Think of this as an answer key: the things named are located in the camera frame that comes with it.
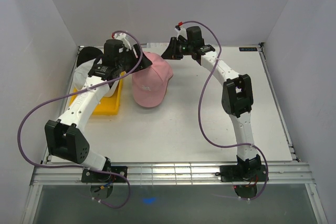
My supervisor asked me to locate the white cap black brim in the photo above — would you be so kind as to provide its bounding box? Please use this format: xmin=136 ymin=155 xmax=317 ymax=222
xmin=73 ymin=55 xmax=119 ymax=98

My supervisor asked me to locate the aluminium front rail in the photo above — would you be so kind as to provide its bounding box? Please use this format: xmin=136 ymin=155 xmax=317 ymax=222
xmin=31 ymin=162 xmax=315 ymax=186

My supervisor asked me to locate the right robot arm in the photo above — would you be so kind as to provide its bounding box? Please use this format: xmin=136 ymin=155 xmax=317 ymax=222
xmin=162 ymin=24 xmax=262 ymax=182

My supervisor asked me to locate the paper label strip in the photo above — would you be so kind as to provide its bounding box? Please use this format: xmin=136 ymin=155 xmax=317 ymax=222
xmin=146 ymin=42 xmax=169 ymax=48

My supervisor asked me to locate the purple cable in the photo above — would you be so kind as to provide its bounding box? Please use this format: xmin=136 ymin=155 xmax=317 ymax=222
xmin=17 ymin=30 xmax=144 ymax=209
xmin=182 ymin=20 xmax=269 ymax=200

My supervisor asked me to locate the yellow plastic bin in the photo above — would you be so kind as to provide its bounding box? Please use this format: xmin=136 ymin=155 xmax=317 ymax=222
xmin=66 ymin=76 xmax=123 ymax=116

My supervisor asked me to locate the pink cap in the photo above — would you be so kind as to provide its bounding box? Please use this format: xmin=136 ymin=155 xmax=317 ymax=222
xmin=132 ymin=52 xmax=173 ymax=108

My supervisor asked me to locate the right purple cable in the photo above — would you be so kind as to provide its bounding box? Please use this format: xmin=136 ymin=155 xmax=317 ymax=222
xmin=182 ymin=20 xmax=269 ymax=200

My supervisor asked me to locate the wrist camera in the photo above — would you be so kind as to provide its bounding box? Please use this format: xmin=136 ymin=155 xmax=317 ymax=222
xmin=112 ymin=33 xmax=132 ymax=52
xmin=174 ymin=22 xmax=187 ymax=42

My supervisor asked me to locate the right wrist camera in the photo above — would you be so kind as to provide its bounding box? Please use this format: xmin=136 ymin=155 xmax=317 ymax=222
xmin=174 ymin=22 xmax=187 ymax=42

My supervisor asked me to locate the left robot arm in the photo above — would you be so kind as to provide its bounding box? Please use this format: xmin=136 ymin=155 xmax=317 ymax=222
xmin=45 ymin=39 xmax=152 ymax=182

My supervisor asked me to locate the black cap white NY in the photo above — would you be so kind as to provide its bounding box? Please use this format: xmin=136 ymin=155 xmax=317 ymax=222
xmin=76 ymin=46 xmax=103 ymax=69

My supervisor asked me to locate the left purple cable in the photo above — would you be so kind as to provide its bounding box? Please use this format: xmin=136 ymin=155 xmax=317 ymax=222
xmin=17 ymin=30 xmax=144 ymax=209

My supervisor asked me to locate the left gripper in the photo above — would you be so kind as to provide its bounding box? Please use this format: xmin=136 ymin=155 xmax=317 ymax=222
xmin=116 ymin=44 xmax=152 ymax=74

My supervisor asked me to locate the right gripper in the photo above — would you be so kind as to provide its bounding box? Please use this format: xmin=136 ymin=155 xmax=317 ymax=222
xmin=161 ymin=38 xmax=193 ymax=61

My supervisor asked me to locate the black corner label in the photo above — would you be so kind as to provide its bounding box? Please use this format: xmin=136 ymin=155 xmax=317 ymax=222
xmin=239 ymin=47 xmax=258 ymax=52

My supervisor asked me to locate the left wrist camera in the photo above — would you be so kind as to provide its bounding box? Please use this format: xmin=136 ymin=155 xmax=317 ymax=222
xmin=112 ymin=33 xmax=132 ymax=52

